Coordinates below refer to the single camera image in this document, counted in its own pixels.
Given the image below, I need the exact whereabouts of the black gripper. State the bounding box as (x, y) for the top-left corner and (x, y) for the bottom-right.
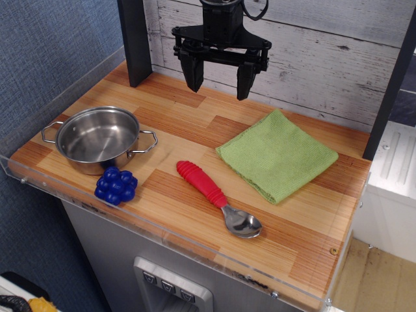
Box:
(172, 5), (272, 101)

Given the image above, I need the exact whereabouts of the blue toy grape cluster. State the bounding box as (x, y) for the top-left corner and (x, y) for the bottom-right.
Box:
(94, 166), (138, 205)

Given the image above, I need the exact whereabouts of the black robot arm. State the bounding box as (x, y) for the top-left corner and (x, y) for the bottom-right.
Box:
(172, 1), (272, 101)

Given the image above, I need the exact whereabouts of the green folded cloth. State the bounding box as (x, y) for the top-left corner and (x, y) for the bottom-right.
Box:
(216, 110), (339, 205)

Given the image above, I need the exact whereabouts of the stainless steel pot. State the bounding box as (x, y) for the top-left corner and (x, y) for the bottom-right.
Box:
(41, 107), (158, 175)

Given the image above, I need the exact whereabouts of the grey toy fridge cabinet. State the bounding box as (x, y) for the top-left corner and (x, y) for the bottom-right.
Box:
(63, 201), (296, 311)

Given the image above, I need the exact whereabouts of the white ribbed side appliance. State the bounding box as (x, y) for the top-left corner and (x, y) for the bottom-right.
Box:
(352, 122), (415, 262)

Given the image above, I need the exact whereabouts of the clear acrylic table guard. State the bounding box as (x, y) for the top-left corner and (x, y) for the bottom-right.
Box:
(1, 39), (374, 311)

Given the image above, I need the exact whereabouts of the yellow object at corner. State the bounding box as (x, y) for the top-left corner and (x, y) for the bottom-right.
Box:
(28, 297), (58, 312)

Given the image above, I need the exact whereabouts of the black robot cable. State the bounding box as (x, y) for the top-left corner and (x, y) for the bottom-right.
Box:
(239, 0), (270, 21)

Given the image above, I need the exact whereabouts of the dark left frame post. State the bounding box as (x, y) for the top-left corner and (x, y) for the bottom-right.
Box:
(117, 0), (153, 87)

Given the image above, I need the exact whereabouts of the dark frame post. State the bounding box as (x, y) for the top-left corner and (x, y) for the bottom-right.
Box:
(117, 0), (153, 87)
(362, 9), (415, 161)

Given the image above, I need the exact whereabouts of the red handled metal spoon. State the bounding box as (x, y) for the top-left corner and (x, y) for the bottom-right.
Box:
(176, 161), (263, 239)

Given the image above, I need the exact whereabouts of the dark right frame post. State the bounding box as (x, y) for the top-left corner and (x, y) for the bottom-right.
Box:
(362, 9), (415, 161)

